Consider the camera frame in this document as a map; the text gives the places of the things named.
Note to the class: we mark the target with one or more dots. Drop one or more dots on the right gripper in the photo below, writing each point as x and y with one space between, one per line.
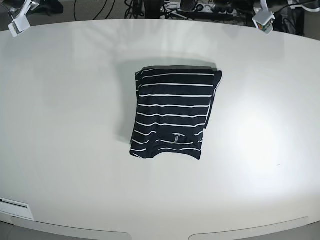
19 8

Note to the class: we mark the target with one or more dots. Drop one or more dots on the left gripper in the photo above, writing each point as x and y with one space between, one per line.
260 6

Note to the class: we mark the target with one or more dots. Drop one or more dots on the navy white striped T-shirt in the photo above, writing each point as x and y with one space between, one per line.
174 105

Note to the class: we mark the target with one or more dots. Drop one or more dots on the grey power strip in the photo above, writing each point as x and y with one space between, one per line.
202 9

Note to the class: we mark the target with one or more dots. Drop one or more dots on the white label plate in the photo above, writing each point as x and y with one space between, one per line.
16 209

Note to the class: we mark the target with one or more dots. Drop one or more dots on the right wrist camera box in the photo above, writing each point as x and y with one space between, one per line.
19 25

